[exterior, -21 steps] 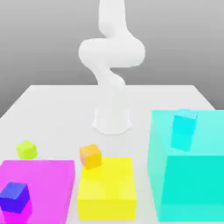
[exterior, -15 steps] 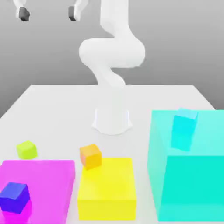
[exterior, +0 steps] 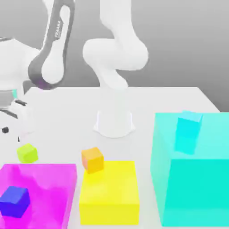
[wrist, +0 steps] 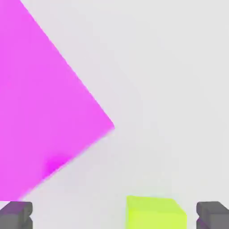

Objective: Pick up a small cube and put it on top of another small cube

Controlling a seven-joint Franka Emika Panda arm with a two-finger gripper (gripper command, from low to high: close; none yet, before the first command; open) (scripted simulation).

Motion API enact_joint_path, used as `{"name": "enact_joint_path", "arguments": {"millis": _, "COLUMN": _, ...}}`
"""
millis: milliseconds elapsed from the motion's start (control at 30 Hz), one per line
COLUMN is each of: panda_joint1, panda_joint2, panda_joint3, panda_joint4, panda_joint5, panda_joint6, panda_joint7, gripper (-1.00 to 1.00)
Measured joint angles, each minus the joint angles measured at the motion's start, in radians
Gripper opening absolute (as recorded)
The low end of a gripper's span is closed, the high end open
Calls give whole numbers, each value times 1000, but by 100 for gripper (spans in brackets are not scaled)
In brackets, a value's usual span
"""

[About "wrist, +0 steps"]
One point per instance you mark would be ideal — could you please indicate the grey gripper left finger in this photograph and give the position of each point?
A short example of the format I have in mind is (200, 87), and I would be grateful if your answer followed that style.
(15, 214)

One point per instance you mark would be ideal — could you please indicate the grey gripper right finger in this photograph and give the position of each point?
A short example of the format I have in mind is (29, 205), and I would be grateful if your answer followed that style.
(212, 214)

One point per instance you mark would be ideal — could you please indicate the small yellow-green cube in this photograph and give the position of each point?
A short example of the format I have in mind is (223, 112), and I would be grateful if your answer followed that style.
(153, 212)

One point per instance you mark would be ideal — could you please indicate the large magenta box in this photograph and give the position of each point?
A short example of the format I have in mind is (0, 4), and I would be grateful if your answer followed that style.
(39, 100)

